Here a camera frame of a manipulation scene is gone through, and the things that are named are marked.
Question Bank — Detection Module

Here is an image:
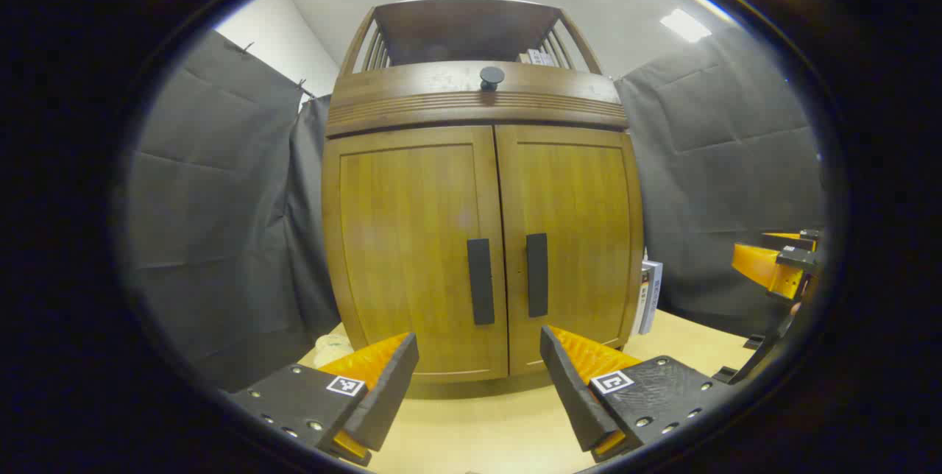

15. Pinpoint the ceiling light panel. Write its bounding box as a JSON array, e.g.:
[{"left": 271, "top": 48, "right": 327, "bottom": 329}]
[{"left": 660, "top": 8, "right": 712, "bottom": 43}]

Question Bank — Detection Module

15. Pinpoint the black spine book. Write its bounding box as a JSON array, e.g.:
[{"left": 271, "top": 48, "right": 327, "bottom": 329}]
[{"left": 634, "top": 268, "right": 651, "bottom": 335}]

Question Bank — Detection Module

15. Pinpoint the lavender spine book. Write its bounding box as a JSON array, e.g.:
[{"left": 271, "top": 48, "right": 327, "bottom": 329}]
[{"left": 648, "top": 261, "right": 664, "bottom": 336}]

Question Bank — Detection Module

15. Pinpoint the wooden cabinet door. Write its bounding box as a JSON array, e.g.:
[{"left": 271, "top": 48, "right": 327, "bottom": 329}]
[
  {"left": 322, "top": 126, "right": 509, "bottom": 384},
  {"left": 495, "top": 124, "right": 645, "bottom": 378}
]

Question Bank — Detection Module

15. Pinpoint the wooden double-door shoe cabinet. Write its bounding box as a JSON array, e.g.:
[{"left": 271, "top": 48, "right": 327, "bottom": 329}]
[{"left": 322, "top": 0, "right": 645, "bottom": 385}]

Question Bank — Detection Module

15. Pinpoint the black backdrop cloth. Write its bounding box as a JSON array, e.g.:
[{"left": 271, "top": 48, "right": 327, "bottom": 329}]
[{"left": 121, "top": 24, "right": 825, "bottom": 394}]

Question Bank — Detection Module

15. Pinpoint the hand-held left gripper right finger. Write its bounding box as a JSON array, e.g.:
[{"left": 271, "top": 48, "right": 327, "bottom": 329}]
[{"left": 539, "top": 325, "right": 737, "bottom": 464}]

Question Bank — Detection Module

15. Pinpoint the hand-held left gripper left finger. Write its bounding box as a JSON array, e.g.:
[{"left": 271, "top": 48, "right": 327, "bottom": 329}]
[{"left": 221, "top": 332, "right": 420, "bottom": 467}]

